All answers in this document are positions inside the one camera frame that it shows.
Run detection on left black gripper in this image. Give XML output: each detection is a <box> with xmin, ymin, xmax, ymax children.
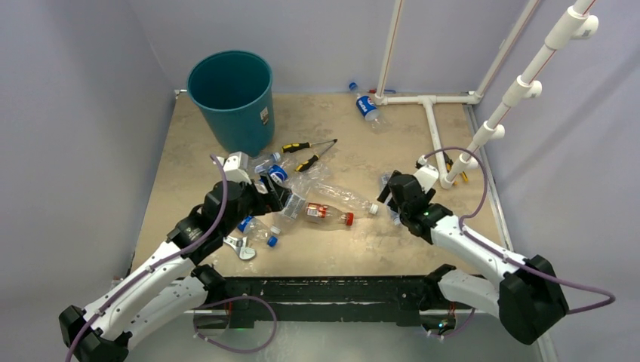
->
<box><xmin>220</xmin><ymin>170</ymin><xmax>290</xmax><ymax>236</ymax></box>

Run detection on small clear bottle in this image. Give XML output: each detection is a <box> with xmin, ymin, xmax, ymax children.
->
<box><xmin>380</xmin><ymin>172</ymin><xmax>401</xmax><ymax>225</ymax></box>

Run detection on long clear bottle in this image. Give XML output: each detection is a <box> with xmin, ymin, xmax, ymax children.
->
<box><xmin>311</xmin><ymin>182</ymin><xmax>379</xmax><ymax>216</ymax></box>

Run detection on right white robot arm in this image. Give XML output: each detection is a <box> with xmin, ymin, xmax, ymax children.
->
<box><xmin>377</xmin><ymin>166</ymin><xmax>569</xmax><ymax>345</ymax></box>

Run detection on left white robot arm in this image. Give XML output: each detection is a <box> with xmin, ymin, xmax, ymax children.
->
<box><xmin>58</xmin><ymin>175</ymin><xmax>292</xmax><ymax>361</ymax></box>

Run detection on clear bottle by bin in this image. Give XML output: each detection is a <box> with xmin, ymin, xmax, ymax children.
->
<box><xmin>247</xmin><ymin>152</ymin><xmax>282</xmax><ymax>174</ymax></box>

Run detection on teal plastic bin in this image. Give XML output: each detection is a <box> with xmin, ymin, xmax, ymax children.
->
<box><xmin>186</xmin><ymin>50</ymin><xmax>275</xmax><ymax>157</ymax></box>

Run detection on near Pepsi bottle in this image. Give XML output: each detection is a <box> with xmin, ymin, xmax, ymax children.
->
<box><xmin>237</xmin><ymin>216</ymin><xmax>278</xmax><ymax>245</ymax></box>

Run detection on pepsi bottle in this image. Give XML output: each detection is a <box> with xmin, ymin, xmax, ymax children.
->
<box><xmin>237</xmin><ymin>216</ymin><xmax>278</xmax><ymax>245</ymax></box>
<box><xmin>348</xmin><ymin>81</ymin><xmax>389</xmax><ymax>133</ymax></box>
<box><xmin>267</xmin><ymin>164</ymin><xmax>289</xmax><ymax>184</ymax></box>

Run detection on centre Pepsi bottle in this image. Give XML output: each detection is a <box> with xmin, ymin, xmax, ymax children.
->
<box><xmin>267</xmin><ymin>164</ymin><xmax>289</xmax><ymax>184</ymax></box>

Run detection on white label crushed bottle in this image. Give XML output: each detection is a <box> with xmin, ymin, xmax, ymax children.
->
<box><xmin>279</xmin><ymin>192</ymin><xmax>306</xmax><ymax>220</ymax></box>

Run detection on loose blue bottle cap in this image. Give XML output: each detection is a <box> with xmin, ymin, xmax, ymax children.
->
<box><xmin>266</xmin><ymin>236</ymin><xmax>278</xmax><ymax>247</ymax></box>

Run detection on yellow tool by pipe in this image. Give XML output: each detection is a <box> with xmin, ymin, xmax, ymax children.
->
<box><xmin>442</xmin><ymin>152</ymin><xmax>470</xmax><ymax>185</ymax></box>

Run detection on red label bottle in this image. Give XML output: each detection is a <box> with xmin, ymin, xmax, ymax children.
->
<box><xmin>303</xmin><ymin>202</ymin><xmax>355</xmax><ymax>227</ymax></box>

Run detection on silver adjustable wrench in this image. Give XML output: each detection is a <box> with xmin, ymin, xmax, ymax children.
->
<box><xmin>223</xmin><ymin>236</ymin><xmax>257</xmax><ymax>261</ymax></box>

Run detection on yellow black pliers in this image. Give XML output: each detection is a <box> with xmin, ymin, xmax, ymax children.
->
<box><xmin>281</xmin><ymin>139</ymin><xmax>338</xmax><ymax>172</ymax></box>

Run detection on far Pepsi bottle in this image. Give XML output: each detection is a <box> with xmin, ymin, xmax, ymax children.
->
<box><xmin>348</xmin><ymin>81</ymin><xmax>389</xmax><ymax>133</ymax></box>

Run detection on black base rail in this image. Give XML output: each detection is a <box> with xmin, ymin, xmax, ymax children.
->
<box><xmin>194</xmin><ymin>275</ymin><xmax>457</xmax><ymax>334</ymax></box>

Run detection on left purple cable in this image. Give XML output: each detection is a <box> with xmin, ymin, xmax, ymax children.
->
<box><xmin>63</xmin><ymin>155</ymin><xmax>278</xmax><ymax>362</ymax></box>

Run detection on white PVC pipe frame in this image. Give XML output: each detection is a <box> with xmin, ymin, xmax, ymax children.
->
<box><xmin>372</xmin><ymin>0</ymin><xmax>600</xmax><ymax>190</ymax></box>

